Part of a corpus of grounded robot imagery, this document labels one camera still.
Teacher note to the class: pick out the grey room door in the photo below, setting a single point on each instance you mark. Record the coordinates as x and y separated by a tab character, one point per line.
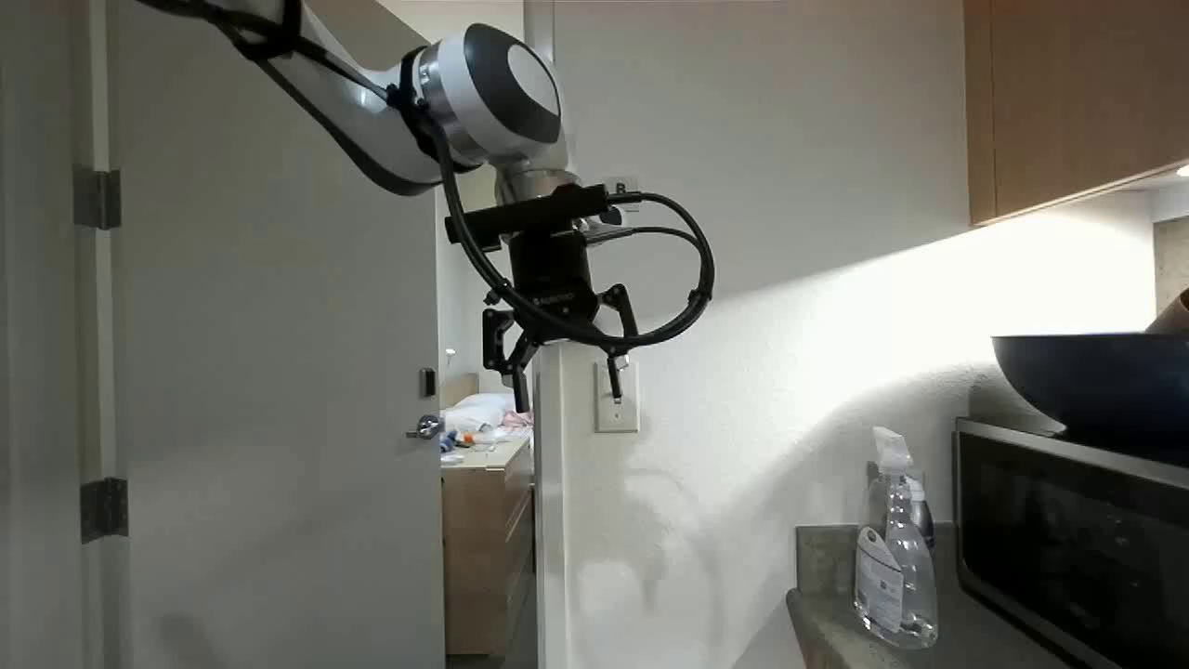
248	373

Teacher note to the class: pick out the beige light switch plate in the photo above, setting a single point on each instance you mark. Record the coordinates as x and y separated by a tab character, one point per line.
625	414

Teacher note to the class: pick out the wooden wall cabinet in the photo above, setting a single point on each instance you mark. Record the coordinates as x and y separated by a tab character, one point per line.
1064	99

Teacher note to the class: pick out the dark blue bowl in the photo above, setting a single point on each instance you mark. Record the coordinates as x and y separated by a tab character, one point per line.
1101	393

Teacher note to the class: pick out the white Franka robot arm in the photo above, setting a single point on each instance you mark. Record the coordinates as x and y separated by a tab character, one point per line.
483	88

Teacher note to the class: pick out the light wooden dresser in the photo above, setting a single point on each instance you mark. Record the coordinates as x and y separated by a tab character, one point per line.
476	558

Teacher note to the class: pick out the dark door hinge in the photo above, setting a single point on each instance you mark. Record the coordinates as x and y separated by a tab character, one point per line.
97	197
105	511

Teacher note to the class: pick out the clear spray bottle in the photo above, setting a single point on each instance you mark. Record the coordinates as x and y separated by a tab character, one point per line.
892	581

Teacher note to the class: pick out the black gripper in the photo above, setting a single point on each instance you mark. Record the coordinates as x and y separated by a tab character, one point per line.
555	281

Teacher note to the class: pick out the black and silver microwave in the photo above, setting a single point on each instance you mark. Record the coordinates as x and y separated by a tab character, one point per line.
1064	558

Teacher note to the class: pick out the dark door lock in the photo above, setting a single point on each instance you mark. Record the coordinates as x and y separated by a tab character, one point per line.
429	382

